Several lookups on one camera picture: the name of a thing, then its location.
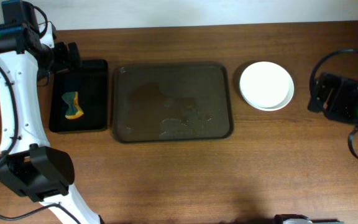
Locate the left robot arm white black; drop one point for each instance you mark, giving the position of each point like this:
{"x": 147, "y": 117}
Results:
{"x": 29, "y": 167}

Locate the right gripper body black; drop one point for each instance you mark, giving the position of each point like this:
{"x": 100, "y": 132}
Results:
{"x": 317, "y": 92}

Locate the black tray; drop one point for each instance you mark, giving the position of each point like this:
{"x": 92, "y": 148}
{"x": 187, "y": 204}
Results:
{"x": 91, "y": 83}

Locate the cream white plate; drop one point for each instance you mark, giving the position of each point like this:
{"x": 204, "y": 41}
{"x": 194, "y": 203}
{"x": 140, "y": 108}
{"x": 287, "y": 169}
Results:
{"x": 266, "y": 84}

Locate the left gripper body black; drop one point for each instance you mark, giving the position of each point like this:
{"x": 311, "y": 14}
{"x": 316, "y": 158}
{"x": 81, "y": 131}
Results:
{"x": 70, "y": 55}

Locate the yellow green sponge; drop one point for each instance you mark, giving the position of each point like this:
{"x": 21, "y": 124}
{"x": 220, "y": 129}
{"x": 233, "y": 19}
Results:
{"x": 74, "y": 110}

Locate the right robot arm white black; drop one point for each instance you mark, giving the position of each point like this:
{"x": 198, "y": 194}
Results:
{"x": 313, "y": 76}

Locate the brown serving tray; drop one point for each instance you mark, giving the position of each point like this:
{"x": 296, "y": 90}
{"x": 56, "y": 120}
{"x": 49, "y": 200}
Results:
{"x": 164, "y": 102}

